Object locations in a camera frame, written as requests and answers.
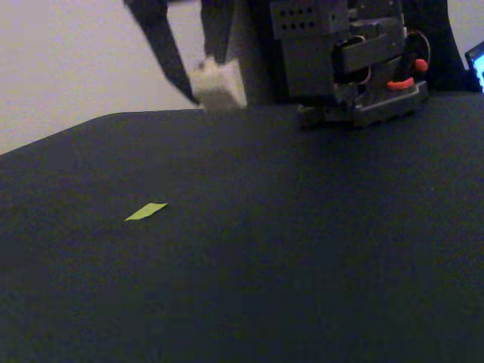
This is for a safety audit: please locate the black clamp with orange tips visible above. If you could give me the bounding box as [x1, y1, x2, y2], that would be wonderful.
[386, 52, 430, 92]

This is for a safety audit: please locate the green tape marker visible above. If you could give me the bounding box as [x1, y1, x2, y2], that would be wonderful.
[124, 202, 169, 222]

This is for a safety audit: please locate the white plastic part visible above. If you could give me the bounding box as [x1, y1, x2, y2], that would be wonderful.
[188, 56, 249, 111]

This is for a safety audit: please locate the dark blue desk mat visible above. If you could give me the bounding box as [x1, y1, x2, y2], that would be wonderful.
[0, 92, 484, 363]

